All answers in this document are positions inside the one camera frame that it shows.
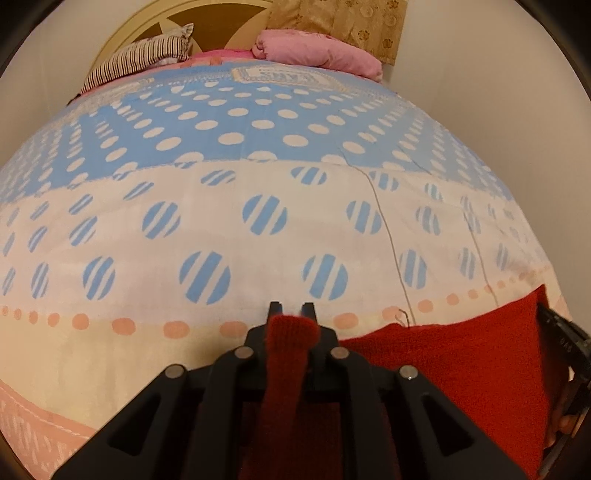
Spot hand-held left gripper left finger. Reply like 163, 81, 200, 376
53, 301, 283, 480

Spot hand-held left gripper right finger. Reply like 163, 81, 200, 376
301, 302, 528, 480

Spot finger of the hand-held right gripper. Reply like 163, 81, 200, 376
536, 304, 591, 372

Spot red knitted sweater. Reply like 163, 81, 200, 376
240, 285, 570, 480

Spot person's right hand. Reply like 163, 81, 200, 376
547, 369, 581, 462

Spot polka dot bed sheet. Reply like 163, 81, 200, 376
0, 62, 573, 480

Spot grey loose thread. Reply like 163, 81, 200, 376
355, 166, 414, 326

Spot pink under sheet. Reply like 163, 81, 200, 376
188, 48, 256, 66

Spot pink pillow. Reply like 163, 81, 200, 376
252, 30, 384, 83

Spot striped pillow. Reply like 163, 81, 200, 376
81, 23, 195, 94

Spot beige floral pillow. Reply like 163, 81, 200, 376
265, 0, 410, 65

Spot cream round headboard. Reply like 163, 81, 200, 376
95, 0, 278, 71

